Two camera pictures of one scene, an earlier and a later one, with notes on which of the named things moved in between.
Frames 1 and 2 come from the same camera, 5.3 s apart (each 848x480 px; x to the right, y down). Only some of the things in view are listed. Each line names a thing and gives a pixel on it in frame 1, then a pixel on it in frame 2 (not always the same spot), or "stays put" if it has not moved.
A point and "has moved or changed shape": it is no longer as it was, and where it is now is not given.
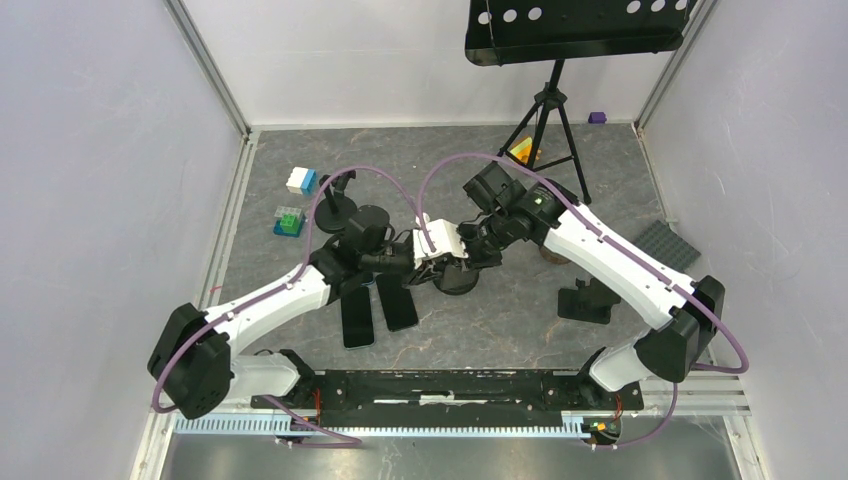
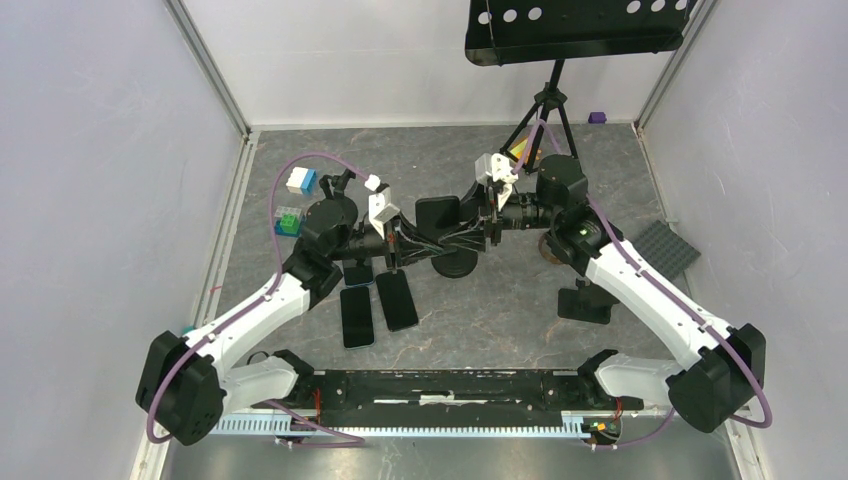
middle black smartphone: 397,302 stays put
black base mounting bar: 454,398 stays put
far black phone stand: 333,213 stays put
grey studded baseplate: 662,241 stays put
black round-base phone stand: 454,280 has moved or changed shape
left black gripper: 426,271 → 403,244
